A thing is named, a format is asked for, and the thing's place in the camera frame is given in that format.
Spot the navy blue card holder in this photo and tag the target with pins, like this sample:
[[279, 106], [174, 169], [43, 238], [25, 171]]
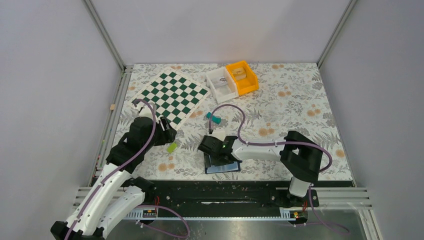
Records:
[[213, 165]]

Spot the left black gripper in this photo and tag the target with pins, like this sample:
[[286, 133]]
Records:
[[167, 135]]

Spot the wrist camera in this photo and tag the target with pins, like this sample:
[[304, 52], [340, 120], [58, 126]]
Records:
[[145, 110], [219, 133]]

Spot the white plastic bin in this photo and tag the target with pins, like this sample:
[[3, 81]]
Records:
[[224, 93]]

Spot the floral table mat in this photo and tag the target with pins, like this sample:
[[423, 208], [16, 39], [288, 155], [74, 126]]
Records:
[[290, 97]]

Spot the lime green block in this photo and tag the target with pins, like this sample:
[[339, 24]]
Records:
[[172, 147]]

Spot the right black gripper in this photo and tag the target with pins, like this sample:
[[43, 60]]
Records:
[[215, 162]]

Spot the green white chessboard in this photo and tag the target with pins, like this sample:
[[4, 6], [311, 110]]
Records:
[[175, 95]]

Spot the orange plastic bin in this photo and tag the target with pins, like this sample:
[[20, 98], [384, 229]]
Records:
[[247, 85]]

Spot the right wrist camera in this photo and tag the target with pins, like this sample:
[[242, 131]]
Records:
[[219, 133]]

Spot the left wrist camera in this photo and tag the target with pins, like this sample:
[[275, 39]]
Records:
[[145, 110]]

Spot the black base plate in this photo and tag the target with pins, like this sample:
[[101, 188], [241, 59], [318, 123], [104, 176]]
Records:
[[224, 199]]

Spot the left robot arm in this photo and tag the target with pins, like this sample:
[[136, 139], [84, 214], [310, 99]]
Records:
[[116, 193]]

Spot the teal block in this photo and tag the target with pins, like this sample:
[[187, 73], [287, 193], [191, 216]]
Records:
[[214, 119]]

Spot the wooden block in orange bin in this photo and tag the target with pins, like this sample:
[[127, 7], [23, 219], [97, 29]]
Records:
[[239, 73]]

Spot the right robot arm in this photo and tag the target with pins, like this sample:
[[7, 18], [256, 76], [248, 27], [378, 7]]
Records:
[[300, 156]]

